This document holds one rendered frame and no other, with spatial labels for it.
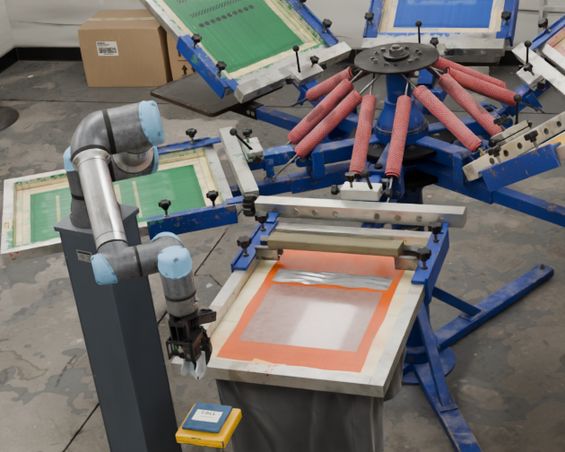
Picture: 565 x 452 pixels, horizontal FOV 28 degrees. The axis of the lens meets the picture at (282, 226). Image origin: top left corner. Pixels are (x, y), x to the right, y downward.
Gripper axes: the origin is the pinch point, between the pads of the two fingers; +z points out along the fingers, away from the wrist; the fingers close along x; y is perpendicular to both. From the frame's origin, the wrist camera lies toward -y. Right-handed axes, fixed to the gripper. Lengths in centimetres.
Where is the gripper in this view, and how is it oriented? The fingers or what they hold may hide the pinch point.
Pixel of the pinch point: (199, 372)
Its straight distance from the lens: 278.4
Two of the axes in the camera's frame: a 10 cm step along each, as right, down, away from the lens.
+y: -3.2, 4.8, -8.2
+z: 1.1, 8.7, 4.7
